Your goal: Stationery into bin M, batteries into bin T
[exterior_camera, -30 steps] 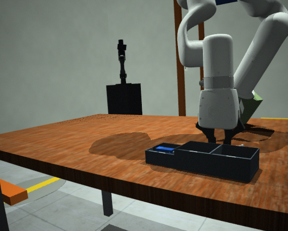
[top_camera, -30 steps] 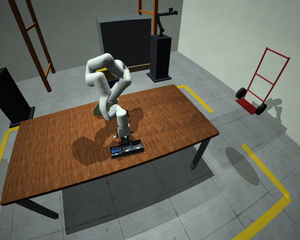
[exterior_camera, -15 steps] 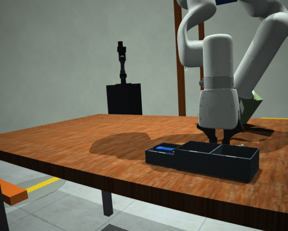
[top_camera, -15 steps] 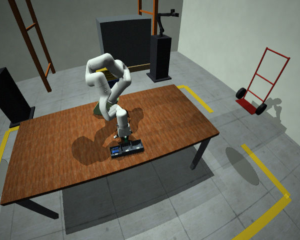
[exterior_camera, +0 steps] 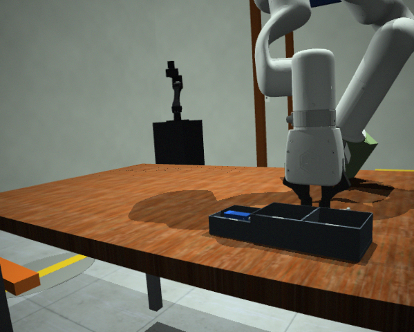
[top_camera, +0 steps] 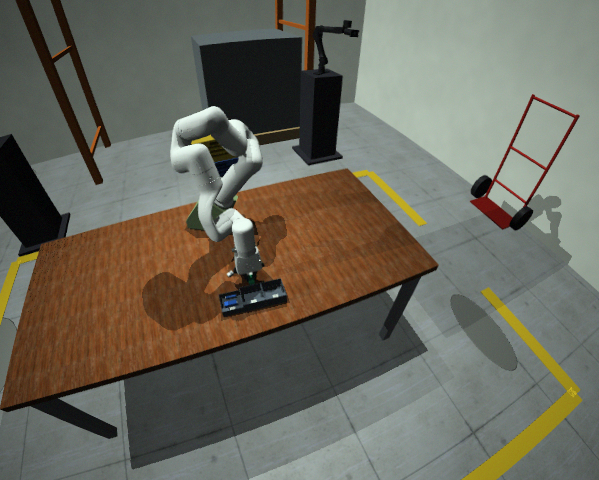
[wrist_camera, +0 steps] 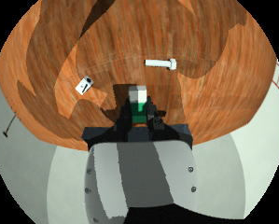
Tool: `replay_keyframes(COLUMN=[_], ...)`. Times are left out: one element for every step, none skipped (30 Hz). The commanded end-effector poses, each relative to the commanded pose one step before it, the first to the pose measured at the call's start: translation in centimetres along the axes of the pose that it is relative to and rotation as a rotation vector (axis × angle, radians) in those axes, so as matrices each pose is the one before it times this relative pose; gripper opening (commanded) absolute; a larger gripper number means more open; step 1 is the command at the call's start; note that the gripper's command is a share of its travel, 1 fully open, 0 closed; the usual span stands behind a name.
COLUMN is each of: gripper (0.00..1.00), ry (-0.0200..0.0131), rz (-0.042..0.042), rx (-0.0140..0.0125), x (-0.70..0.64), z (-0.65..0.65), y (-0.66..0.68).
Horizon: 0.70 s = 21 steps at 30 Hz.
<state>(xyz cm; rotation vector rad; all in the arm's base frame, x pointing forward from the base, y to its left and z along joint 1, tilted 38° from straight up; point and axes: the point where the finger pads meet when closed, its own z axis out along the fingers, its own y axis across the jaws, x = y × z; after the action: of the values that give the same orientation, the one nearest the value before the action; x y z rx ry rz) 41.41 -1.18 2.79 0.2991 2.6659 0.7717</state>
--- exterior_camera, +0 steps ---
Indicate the blue rectangular block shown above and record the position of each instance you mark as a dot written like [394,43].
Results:
[237,215]

